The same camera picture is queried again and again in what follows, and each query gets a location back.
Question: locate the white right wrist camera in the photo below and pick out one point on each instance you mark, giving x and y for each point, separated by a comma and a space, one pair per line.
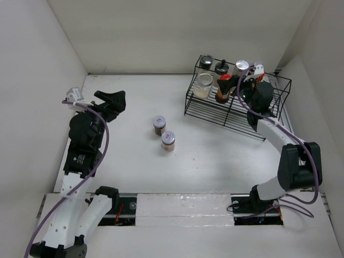
256, 72

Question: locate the black-pump-lid spice jar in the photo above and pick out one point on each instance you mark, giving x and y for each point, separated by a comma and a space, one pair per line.
221, 68

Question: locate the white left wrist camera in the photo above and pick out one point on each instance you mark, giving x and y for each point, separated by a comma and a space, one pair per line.
74, 95

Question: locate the grey-lid reddish sauce jar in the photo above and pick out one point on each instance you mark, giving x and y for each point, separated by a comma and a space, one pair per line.
168, 140

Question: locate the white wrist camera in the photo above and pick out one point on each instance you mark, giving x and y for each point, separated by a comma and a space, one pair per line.
256, 72
74, 95

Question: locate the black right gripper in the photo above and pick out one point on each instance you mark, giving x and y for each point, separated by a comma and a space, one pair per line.
226, 85

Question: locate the grey-lid dark sauce jar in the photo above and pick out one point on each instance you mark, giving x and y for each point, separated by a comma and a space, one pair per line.
159, 124

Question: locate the silver-lid blue-label jar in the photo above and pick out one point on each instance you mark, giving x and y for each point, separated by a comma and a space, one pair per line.
240, 69

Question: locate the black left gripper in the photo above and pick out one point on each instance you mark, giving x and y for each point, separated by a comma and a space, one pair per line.
115, 104

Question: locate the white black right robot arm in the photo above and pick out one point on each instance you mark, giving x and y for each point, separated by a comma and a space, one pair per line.
299, 173

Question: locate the red-lid brown sauce bottle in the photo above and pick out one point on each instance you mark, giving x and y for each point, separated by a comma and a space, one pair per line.
263, 78

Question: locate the glass-lid spice jar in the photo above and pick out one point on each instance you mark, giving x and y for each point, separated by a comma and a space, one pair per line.
205, 64

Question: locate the small red-cap brown bottle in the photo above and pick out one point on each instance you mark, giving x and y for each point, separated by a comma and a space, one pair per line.
223, 93

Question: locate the black wire shelf rack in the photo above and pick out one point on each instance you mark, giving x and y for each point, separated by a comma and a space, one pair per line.
232, 115

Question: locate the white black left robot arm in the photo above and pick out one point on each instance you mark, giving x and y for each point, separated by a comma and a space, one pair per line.
68, 226

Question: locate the silver-lid white powder jar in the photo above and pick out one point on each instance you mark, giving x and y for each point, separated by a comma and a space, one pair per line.
203, 85

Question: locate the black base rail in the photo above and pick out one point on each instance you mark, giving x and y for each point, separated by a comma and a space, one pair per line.
186, 210

